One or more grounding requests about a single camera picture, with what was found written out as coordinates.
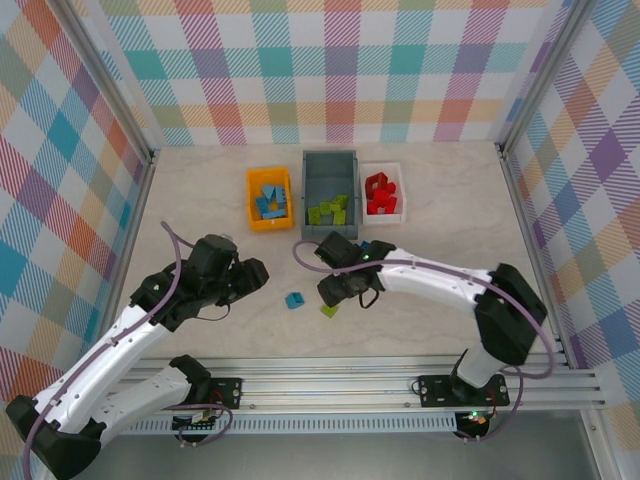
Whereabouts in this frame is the white translucent plastic bin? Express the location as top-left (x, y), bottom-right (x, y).
top-left (358, 161), bottom-right (409, 226)

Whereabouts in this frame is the yellow plastic bin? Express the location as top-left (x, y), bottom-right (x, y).
top-left (246, 166), bottom-right (295, 233)

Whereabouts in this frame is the grey plastic bin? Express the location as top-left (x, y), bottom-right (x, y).
top-left (300, 149), bottom-right (362, 240)

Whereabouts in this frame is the small green circuit board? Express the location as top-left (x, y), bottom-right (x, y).
top-left (172, 410), bottom-right (221, 434)

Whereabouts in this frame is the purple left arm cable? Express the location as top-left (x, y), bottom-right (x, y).
top-left (22, 219), bottom-right (234, 480)

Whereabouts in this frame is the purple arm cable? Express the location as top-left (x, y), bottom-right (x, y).
top-left (22, 219), bottom-right (234, 480)
top-left (292, 239), bottom-right (557, 444)

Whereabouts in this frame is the thin black left camera cable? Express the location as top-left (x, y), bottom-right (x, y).
top-left (197, 299), bottom-right (232, 322)

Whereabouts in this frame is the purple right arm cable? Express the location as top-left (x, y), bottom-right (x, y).
top-left (292, 239), bottom-right (557, 444)

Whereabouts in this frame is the aluminium side rail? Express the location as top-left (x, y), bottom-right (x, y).
top-left (97, 149), bottom-right (161, 346)
top-left (497, 144), bottom-right (576, 361)

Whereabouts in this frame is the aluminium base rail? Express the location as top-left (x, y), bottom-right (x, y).
top-left (112, 355), bottom-right (609, 417)

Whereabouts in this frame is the white perforated cable duct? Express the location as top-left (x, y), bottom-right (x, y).
top-left (107, 415), bottom-right (459, 435)

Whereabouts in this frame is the aluminium frame post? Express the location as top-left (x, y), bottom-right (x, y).
top-left (494, 0), bottom-right (594, 156)
top-left (52, 0), bottom-right (156, 164)

